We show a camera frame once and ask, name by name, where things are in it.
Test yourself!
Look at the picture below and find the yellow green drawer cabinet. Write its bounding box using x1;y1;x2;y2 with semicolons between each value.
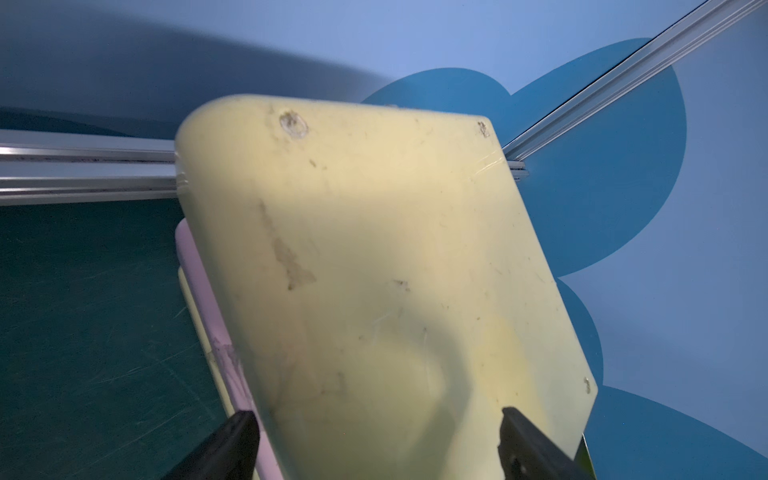
175;95;598;479

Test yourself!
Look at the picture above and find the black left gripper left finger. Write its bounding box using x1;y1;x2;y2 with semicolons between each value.
162;410;261;480

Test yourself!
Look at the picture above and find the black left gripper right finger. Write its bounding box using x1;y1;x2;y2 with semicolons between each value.
497;407;591;479

